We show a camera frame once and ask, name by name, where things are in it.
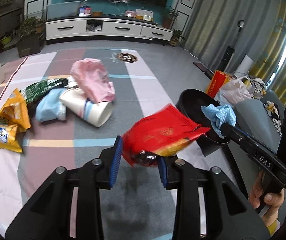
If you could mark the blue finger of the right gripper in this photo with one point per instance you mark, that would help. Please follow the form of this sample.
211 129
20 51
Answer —
227 130

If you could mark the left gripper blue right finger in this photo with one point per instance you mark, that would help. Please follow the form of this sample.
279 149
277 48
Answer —
162 167

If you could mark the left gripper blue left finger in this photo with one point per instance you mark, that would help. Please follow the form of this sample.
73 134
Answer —
115 163

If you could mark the blue cleaning cloth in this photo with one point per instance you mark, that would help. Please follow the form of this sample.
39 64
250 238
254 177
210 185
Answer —
223 114

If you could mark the red foil snack wrapper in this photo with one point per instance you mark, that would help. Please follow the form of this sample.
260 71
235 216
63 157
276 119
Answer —
163 133

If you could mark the white paper cup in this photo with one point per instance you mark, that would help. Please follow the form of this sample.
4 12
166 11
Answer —
95 114

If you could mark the light blue face mask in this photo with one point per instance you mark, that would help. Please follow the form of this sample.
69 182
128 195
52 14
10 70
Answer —
50 107

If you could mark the pink printed plastic bag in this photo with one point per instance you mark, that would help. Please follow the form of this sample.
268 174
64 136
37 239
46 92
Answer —
92 77

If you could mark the green snack bag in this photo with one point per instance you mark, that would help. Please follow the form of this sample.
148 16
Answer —
36 91

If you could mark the yellow chip bag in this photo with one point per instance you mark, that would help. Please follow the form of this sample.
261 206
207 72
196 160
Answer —
14 119

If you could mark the blue white medicine box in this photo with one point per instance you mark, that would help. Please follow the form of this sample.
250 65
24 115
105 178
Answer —
71 83

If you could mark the black trash bucket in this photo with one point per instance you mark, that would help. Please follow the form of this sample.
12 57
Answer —
189 104

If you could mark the person right hand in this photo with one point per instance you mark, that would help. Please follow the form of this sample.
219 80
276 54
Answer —
273 200

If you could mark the pink white plastic bag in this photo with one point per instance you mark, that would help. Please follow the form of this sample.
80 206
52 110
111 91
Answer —
233 92

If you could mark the red orange paper bag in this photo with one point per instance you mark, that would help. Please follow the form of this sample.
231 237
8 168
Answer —
218 80

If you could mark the black standing vacuum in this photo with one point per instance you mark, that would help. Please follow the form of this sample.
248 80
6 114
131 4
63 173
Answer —
229 53

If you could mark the potted plant on floor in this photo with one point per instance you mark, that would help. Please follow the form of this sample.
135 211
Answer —
177 36

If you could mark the grey curtain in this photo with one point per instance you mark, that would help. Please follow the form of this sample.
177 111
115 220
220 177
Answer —
261 44

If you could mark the potted plant on cabinet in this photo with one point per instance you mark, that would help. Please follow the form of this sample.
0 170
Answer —
169 17

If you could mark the white tv cabinet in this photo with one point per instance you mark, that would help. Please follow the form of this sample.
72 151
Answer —
105 27

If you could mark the potted plant by doorway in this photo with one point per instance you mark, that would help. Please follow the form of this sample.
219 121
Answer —
31 36

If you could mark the white framed card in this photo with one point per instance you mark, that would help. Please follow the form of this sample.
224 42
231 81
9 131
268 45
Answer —
145 15

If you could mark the blue red box pair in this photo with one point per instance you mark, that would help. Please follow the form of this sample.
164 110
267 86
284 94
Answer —
84 11

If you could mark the grey heater panel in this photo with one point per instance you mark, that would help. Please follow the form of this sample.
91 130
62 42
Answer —
62 10

